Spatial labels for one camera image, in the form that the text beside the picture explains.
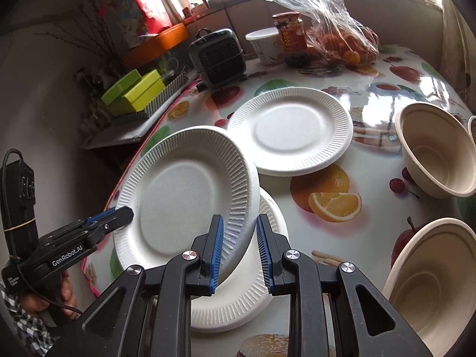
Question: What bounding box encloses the beige paper bowl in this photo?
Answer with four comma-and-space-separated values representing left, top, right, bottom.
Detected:
382, 217, 475, 356
395, 102, 475, 199

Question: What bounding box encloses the white paper plate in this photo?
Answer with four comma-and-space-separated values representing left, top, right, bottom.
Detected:
227, 87, 353, 176
114, 126, 260, 282
190, 186, 290, 334

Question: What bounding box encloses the checkered sleeve forearm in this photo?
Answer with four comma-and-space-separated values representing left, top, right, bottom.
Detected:
1, 282, 57, 356

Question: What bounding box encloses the person's left hand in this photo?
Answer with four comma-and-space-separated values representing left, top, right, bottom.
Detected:
18, 270, 81, 320

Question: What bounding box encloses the green box left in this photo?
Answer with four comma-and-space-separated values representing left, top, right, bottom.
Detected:
102, 69, 141, 106

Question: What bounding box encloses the yellow-green box right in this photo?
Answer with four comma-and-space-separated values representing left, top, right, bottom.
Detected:
107, 69, 165, 117

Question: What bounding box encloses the striped grey tray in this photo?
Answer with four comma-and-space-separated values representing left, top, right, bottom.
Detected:
143, 73, 189, 118

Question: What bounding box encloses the orange box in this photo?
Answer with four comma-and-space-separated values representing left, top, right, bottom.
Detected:
123, 24, 190, 69

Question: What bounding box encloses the small grey desktop fan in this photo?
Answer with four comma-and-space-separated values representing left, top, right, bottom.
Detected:
189, 28, 246, 89

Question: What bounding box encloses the red gift bag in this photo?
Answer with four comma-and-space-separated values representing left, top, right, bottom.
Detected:
100, 0, 172, 48

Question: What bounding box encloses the beige bowl at edge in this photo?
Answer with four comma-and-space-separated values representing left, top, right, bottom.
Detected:
467, 115, 476, 143

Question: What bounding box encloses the white instant noodle cup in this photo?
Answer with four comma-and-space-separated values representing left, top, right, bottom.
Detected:
245, 27, 284, 65

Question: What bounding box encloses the red label glass jar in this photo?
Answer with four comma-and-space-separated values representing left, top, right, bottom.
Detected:
272, 11, 310, 68

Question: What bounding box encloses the clear plastic bag of oranges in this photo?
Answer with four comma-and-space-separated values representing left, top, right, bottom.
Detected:
264, 0, 380, 67

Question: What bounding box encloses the patterned beige curtain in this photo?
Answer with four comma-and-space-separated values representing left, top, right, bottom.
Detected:
440, 0, 475, 113

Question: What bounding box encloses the black camera device with cable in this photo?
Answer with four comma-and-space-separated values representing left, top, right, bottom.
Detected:
1, 148, 39, 262

